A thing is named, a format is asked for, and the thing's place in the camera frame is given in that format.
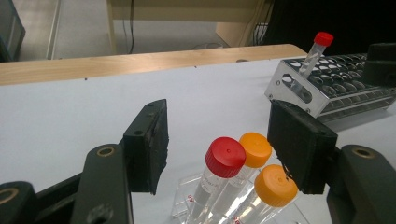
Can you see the orange-capped test tube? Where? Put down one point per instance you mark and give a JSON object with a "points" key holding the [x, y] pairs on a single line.
{"points": [[257, 149], [275, 186]]}

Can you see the clear acrylic tube rack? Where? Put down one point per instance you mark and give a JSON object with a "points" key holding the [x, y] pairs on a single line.
{"points": [[183, 193]]}

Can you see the red-capped test tube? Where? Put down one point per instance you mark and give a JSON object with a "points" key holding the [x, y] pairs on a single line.
{"points": [[225, 157], [323, 39]]}

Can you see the light wooden furniture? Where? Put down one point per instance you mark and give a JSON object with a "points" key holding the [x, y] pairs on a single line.
{"points": [[186, 11]]}

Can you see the perforated metal tube rack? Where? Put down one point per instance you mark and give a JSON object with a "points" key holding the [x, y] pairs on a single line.
{"points": [[311, 105]]}

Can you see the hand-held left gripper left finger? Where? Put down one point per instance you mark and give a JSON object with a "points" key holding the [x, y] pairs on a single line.
{"points": [[143, 149]]}

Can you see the dark grey cabinet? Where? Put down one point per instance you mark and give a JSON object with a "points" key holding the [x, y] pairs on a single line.
{"points": [[11, 37]]}

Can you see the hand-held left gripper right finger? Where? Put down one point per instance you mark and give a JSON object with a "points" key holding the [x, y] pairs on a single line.
{"points": [[305, 146]]}

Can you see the black curtain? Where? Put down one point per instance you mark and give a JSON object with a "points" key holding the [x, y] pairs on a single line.
{"points": [[342, 15]]}

